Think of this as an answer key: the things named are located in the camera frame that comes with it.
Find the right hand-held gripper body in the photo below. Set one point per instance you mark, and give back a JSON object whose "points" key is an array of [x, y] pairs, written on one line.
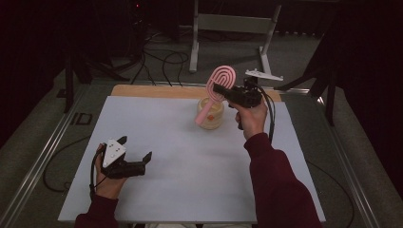
{"points": [[245, 96]]}

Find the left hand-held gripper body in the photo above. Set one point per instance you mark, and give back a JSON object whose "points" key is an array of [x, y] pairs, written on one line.
{"points": [[114, 155]]}

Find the pink hair brush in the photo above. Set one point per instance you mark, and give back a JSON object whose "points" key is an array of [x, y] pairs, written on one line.
{"points": [[221, 77]]}

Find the cream ringed holder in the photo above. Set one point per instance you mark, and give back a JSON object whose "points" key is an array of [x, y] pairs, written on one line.
{"points": [[215, 122]]}

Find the person's right hand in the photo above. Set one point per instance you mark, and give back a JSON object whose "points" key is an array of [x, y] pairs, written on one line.
{"points": [[252, 122]]}

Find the person's left hand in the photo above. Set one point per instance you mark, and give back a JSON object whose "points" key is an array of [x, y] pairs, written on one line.
{"points": [[109, 188]]}

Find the white table mat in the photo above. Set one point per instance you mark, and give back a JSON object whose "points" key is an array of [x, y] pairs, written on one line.
{"points": [[190, 174]]}

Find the wooden table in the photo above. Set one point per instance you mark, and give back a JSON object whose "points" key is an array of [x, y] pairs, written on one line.
{"points": [[158, 91]]}

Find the dark metal stand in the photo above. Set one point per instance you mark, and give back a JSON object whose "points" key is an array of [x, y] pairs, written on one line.
{"points": [[69, 79], [329, 95]]}

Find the grey metal desk frame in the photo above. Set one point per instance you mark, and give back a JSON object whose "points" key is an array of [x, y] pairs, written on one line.
{"points": [[234, 23]]}

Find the aluminium floor rail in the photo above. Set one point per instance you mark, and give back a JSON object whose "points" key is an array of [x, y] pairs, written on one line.
{"points": [[348, 180], [41, 164]]}

